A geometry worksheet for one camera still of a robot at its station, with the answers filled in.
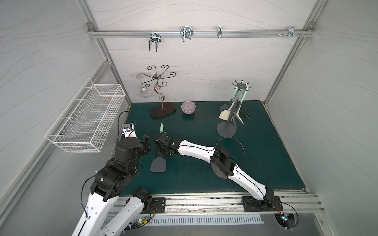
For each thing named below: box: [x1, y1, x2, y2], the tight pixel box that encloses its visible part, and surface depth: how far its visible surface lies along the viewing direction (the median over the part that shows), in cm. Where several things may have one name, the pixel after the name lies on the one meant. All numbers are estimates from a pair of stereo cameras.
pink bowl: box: [180, 100, 197, 116], surface depth 113 cm
